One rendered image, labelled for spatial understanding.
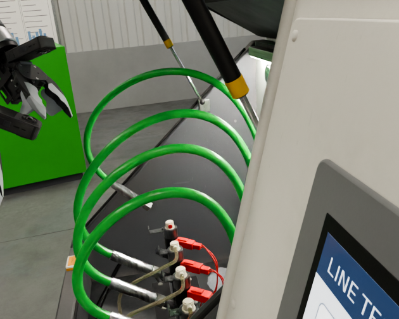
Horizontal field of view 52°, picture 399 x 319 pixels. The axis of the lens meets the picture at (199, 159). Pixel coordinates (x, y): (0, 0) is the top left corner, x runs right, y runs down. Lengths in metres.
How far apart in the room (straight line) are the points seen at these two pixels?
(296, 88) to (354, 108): 0.08
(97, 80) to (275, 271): 6.98
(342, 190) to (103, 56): 7.02
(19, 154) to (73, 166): 0.50
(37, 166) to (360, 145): 4.02
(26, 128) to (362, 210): 0.58
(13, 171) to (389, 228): 4.07
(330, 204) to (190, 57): 7.23
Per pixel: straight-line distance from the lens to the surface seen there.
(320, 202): 0.27
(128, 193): 0.90
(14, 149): 4.14
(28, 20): 7.17
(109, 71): 7.25
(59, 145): 4.16
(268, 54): 0.90
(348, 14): 0.29
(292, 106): 0.33
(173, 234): 0.82
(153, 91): 7.39
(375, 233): 0.22
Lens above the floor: 1.54
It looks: 20 degrees down
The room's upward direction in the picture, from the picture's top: 4 degrees counter-clockwise
